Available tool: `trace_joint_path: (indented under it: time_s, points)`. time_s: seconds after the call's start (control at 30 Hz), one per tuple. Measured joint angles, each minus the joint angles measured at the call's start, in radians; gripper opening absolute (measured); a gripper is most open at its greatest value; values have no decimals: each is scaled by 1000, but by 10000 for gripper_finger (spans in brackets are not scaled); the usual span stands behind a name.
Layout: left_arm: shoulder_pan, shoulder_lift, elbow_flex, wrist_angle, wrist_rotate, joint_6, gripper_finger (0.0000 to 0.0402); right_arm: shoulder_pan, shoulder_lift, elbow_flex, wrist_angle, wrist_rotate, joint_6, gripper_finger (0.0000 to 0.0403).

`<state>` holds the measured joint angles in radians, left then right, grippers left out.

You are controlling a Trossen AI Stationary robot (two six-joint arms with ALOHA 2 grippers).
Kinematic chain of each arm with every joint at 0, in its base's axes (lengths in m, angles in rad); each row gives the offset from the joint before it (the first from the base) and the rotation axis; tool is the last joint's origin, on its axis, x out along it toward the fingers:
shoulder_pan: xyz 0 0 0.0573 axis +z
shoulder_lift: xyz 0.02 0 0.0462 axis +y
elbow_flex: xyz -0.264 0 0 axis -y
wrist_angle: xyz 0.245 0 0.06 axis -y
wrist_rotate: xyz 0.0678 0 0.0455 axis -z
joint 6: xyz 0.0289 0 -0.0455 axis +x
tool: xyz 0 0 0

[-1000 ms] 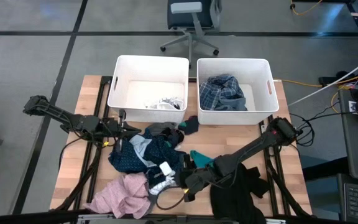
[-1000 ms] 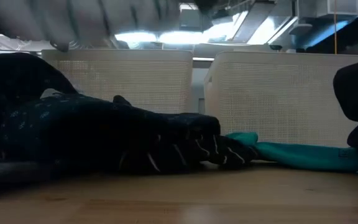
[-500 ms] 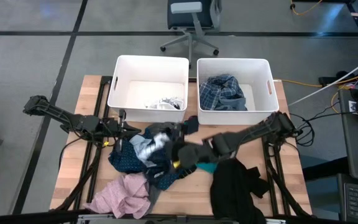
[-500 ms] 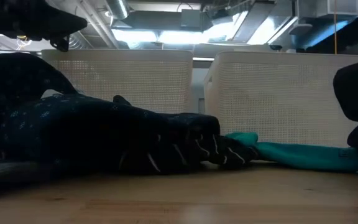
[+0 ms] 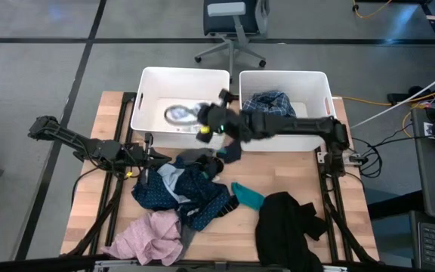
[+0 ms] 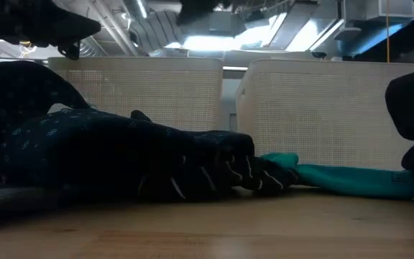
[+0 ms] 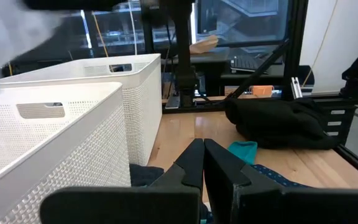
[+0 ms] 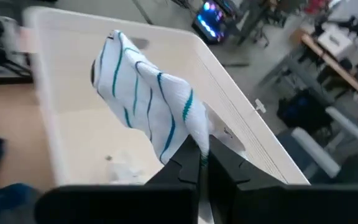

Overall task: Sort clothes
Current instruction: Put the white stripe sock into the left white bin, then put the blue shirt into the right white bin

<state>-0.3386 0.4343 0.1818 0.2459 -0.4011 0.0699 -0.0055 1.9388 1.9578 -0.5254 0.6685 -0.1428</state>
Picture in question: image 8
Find gray and navy office chair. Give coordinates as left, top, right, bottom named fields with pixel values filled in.
left=275, top=88, right=358, bottom=187

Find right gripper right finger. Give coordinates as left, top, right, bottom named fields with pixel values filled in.
left=208, top=135, right=358, bottom=224

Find white sock teal blue stripes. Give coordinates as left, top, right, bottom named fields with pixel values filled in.
left=90, top=29, right=211, bottom=166

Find white perforated plastic bin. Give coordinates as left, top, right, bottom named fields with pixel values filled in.
left=23, top=6, right=310, bottom=187

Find wooden top desk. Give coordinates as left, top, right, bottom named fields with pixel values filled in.
left=290, top=26, right=358, bottom=97

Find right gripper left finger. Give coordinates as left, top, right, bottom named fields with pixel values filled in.
left=34, top=135, right=202, bottom=224

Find computer with coloured lights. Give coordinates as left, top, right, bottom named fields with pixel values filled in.
left=192, top=0, right=239, bottom=44

